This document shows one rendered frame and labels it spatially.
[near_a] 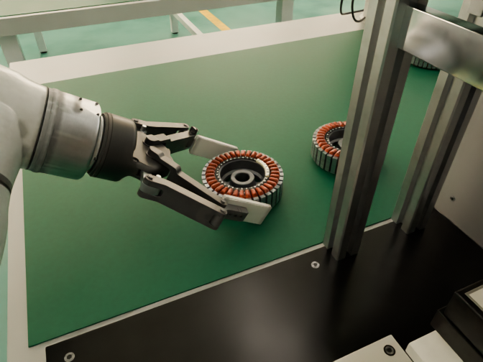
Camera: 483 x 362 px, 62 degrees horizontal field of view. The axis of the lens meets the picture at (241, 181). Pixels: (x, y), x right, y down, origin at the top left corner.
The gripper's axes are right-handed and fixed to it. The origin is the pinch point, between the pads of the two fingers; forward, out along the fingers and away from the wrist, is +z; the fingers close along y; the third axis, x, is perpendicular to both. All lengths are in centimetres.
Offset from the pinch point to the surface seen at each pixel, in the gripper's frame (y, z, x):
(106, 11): 98, -9, 9
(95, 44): 276, 19, 78
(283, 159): 5.2, 8.5, -2.6
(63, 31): 313, -1, 89
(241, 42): 55, 17, -7
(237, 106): 23.6, 7.1, -1.8
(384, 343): -27.4, 3.3, -3.3
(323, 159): 0.7, 11.1, -6.7
